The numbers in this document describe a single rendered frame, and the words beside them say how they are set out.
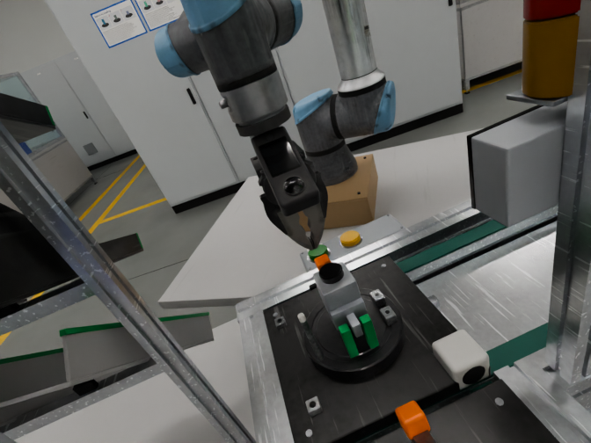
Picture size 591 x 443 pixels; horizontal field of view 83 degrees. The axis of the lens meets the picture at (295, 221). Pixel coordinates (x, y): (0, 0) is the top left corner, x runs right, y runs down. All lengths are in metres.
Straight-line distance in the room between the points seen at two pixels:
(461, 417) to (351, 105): 0.66
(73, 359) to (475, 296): 0.53
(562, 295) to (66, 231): 0.43
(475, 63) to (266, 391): 4.20
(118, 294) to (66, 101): 8.06
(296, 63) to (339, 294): 3.02
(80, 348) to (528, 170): 0.38
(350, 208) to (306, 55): 2.57
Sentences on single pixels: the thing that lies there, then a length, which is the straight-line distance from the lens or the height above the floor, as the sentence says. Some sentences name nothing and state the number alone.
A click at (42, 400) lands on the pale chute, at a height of 1.10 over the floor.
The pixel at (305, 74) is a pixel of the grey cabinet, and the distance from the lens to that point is 3.35.
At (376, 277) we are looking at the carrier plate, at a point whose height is 0.97.
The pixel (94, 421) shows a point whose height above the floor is 0.86.
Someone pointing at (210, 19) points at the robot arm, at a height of 1.39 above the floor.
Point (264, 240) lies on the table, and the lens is 0.98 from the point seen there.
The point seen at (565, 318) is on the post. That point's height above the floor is 1.04.
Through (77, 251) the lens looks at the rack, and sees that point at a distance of 0.33.
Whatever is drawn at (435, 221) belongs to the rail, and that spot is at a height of 0.96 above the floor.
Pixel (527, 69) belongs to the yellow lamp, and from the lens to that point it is 0.31.
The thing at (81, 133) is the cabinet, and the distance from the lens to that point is 8.45.
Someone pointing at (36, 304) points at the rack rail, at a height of 1.23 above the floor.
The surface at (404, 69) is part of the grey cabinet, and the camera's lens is 3.57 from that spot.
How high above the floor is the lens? 1.36
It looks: 30 degrees down
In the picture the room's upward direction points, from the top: 22 degrees counter-clockwise
